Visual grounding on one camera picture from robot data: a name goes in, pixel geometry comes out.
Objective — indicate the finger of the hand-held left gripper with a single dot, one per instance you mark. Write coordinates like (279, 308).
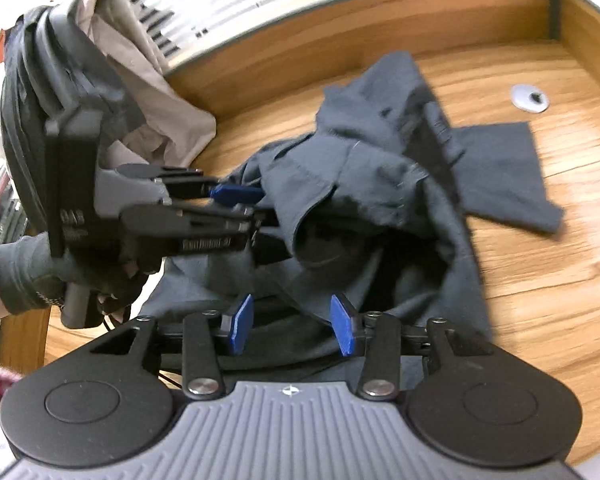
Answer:
(235, 194)
(200, 232)

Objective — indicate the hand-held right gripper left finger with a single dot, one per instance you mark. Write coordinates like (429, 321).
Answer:
(242, 327)

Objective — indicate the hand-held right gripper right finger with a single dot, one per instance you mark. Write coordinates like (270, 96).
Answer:
(343, 327)

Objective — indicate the dark grey pants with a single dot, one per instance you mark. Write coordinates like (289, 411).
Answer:
(379, 185)

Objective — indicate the person's left hand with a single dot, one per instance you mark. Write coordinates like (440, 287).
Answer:
(25, 270)

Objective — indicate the black hanging garment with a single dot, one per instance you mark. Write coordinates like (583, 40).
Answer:
(35, 85)

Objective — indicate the beige hanging garment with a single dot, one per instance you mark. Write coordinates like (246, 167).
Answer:
(150, 100)

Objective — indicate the wooden desk partition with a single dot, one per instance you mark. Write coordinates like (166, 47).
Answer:
(300, 45)

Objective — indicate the black metal post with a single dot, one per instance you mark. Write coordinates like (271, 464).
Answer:
(555, 0)

